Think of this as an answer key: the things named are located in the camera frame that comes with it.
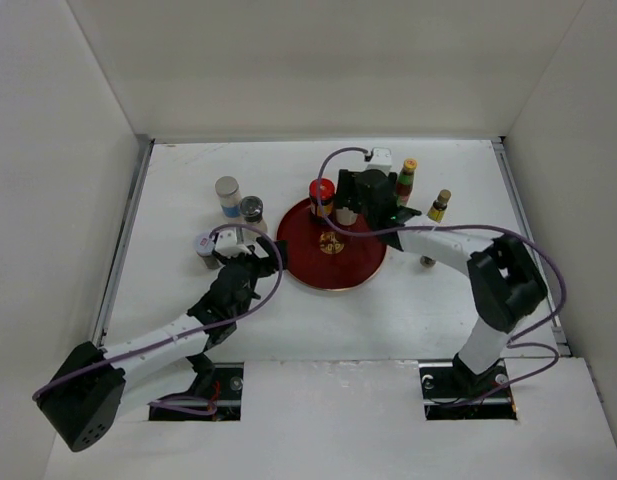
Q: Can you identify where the red lid sauce jar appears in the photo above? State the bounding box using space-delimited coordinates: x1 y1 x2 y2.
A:
308 178 336 223

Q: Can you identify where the white bottle black cap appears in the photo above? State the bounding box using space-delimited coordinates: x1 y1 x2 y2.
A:
335 207 358 227

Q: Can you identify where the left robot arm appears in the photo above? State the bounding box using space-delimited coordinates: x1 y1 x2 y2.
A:
33 236 288 452

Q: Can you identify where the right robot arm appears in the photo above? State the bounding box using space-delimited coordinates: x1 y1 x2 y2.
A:
334 169 547 396

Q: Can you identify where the red sauce bottle green label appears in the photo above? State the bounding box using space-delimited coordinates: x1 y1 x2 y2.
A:
395 158 418 206

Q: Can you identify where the red round tray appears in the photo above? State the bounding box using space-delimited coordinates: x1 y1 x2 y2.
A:
276 198 387 291

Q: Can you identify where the white lid spice jar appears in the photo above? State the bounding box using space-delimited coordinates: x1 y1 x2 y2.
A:
194 231 220 270

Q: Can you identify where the small yellow label bottle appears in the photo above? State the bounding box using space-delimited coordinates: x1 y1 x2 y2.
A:
427 189 451 223

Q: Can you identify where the silver lid blue label jar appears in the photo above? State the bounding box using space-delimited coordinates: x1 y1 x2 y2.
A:
215 176 241 219

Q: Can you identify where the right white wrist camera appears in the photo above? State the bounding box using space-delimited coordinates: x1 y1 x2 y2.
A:
364 147 393 175

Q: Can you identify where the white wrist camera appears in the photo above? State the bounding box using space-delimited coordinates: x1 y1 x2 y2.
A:
214 228 250 258
364 147 393 175

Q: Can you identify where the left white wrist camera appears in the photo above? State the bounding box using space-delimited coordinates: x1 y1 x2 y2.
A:
214 228 250 258

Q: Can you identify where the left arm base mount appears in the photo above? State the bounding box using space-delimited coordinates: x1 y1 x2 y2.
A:
148 354 245 422

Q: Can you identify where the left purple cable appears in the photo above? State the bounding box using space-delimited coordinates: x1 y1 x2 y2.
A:
31 223 284 416

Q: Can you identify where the purple cable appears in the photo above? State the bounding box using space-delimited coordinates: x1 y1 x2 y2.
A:
31 223 284 416
316 146 569 404

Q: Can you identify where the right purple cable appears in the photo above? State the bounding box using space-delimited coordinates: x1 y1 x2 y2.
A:
316 146 569 404

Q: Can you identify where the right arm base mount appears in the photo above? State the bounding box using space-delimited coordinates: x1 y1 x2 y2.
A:
419 361 517 421

